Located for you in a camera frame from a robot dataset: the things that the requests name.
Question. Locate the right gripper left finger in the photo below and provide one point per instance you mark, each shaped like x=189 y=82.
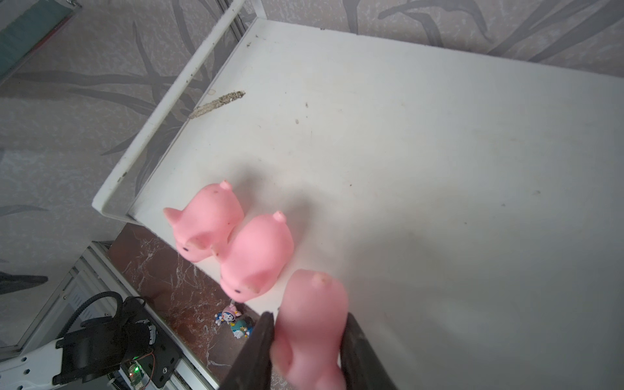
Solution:
x=252 y=370

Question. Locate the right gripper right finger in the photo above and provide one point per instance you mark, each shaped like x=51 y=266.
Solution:
x=360 y=365

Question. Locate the pink pig toy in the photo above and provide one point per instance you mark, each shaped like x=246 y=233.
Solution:
x=308 y=332
x=251 y=264
x=208 y=219

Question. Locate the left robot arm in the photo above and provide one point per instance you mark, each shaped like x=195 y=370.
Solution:
x=101 y=346

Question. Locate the white two-tier shelf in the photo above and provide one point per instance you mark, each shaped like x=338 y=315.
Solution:
x=457 y=164

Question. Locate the teal Doraemon figure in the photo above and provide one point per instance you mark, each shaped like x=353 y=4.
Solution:
x=242 y=328

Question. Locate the pink hooded Doraemon figure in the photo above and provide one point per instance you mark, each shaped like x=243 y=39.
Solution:
x=229 y=315

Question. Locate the green circuit board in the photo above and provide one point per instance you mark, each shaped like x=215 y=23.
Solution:
x=138 y=378

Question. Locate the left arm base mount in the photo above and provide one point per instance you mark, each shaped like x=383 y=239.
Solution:
x=161 y=356

